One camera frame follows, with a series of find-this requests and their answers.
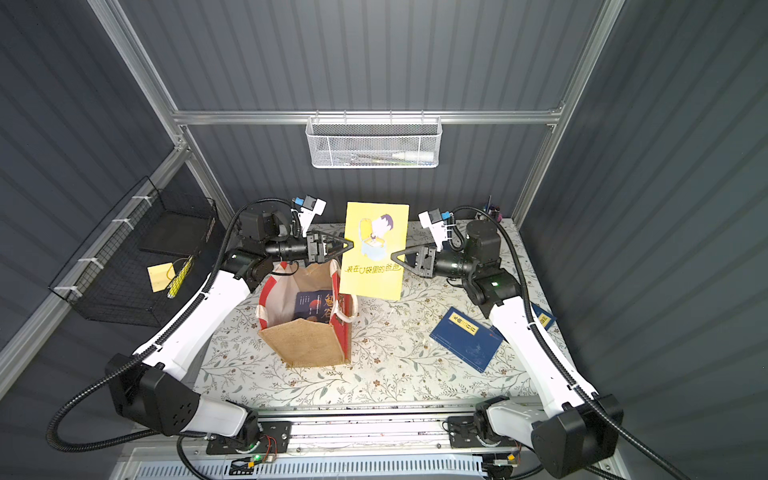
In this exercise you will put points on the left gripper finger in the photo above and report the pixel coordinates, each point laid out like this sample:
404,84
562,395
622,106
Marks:
336,251
335,240

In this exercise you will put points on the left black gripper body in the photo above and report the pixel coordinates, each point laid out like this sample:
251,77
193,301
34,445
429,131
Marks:
315,246

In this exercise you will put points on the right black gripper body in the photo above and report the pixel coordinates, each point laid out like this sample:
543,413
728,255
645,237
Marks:
427,261

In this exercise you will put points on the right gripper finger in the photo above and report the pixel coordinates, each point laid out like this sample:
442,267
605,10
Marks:
409,250
408,262

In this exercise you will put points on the yellow cartoon cover book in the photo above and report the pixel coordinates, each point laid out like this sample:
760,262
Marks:
377,231

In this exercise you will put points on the dark portrait book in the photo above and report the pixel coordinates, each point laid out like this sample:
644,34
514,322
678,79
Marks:
314,306

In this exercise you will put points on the jute canvas bag red trim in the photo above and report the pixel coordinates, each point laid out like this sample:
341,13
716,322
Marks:
301,343

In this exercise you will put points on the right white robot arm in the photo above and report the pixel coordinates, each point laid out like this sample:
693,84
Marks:
575,426

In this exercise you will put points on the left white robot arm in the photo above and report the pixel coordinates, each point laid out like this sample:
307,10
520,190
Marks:
147,387

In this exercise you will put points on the pink pen cup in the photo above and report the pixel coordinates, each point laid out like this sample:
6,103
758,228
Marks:
493,210

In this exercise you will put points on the white marker in basket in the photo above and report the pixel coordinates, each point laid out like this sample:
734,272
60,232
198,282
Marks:
412,157

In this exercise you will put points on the blue book front centre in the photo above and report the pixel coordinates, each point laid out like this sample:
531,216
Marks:
470,341

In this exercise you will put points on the blue book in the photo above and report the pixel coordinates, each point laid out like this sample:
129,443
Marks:
470,341
545,318

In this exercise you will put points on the black tray in side basket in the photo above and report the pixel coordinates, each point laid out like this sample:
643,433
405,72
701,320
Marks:
176,234

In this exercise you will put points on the blue book front right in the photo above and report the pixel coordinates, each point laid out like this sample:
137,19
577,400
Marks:
545,318

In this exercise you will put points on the yellow pen in basket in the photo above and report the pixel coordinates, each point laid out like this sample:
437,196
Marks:
178,280

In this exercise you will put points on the yellow sticky note pad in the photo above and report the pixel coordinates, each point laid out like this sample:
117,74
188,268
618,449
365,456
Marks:
160,276

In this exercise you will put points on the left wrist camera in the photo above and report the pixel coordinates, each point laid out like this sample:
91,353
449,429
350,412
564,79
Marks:
307,209

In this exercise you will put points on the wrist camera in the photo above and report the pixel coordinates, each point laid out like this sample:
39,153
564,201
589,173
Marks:
439,224
307,209

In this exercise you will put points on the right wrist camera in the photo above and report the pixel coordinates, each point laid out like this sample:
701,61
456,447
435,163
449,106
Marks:
439,224

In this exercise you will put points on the white wire wall basket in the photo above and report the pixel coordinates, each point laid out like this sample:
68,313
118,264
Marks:
365,142

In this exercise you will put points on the black wire side basket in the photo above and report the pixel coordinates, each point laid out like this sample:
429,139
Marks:
106,279

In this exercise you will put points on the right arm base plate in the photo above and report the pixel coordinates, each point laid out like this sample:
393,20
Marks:
466,432

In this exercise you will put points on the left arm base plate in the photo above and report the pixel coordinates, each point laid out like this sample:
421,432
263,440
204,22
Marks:
270,437

